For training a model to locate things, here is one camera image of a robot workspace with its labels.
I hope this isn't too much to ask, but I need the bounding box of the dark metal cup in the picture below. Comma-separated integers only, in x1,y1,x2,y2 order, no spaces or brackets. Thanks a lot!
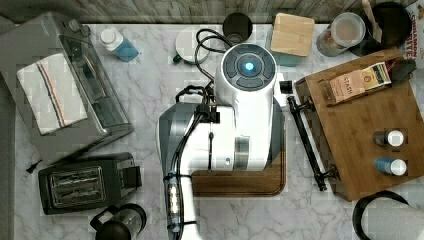
222,13,253,44

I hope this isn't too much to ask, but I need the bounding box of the black two-slot toaster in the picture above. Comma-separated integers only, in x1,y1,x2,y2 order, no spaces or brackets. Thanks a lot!
38,152,142,215

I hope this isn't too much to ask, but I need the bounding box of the wooden tea bag organizer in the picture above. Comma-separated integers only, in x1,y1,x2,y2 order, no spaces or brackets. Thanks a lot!
319,59,417,106

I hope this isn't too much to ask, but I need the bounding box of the blue salt shaker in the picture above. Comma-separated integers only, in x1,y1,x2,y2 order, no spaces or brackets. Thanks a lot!
375,157,407,176

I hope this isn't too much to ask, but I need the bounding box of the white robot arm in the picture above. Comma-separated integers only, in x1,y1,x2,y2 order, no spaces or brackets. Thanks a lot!
156,43,284,240

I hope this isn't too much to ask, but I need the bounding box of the blue bottle white cap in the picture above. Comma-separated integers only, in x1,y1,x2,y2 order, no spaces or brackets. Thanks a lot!
100,27,139,62

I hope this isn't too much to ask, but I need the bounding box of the black french press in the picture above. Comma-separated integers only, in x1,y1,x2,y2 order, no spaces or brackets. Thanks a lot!
90,203,147,240

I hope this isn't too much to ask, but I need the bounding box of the clear jar white lid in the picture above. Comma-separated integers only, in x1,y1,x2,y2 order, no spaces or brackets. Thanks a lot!
316,12,366,57

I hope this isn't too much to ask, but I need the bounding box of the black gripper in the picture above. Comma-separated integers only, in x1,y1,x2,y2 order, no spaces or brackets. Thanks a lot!
279,81,293,94

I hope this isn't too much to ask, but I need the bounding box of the wooden spatula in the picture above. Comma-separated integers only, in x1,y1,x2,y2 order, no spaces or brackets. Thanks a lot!
361,0,382,43

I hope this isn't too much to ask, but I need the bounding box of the black utensil crock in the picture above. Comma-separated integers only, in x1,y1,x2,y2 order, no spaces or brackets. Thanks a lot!
350,2,412,57

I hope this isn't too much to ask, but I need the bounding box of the black drawer handle bar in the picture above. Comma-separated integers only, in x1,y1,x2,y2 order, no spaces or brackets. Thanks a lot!
287,96,339,191

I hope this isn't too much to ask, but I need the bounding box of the white round lid container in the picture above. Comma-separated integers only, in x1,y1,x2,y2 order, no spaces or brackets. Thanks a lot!
173,26,210,64

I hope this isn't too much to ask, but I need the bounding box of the bamboo drawer cabinet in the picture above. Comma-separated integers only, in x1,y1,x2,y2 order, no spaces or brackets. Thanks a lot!
295,49,424,201

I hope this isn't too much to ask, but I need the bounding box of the dark wooden cutting board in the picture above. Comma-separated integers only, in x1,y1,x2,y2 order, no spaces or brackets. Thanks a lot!
192,127,286,197

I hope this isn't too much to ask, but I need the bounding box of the grey pepper shaker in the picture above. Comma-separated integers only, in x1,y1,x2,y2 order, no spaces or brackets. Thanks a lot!
373,130,405,147

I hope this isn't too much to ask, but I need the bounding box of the silver toaster oven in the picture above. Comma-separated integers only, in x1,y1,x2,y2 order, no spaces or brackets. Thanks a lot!
1,12,133,164

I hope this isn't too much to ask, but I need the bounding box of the teal canister bamboo lid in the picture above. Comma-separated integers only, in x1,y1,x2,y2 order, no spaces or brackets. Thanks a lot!
265,13,315,67

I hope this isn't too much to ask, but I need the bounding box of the cinnamon cereal box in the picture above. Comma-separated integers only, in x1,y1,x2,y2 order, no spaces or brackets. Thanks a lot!
402,0,424,68

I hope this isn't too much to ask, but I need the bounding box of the striped white dish towel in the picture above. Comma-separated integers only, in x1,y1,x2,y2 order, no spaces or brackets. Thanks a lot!
16,53,87,135

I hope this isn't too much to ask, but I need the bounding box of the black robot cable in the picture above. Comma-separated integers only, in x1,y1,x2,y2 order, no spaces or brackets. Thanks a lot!
194,28,234,83

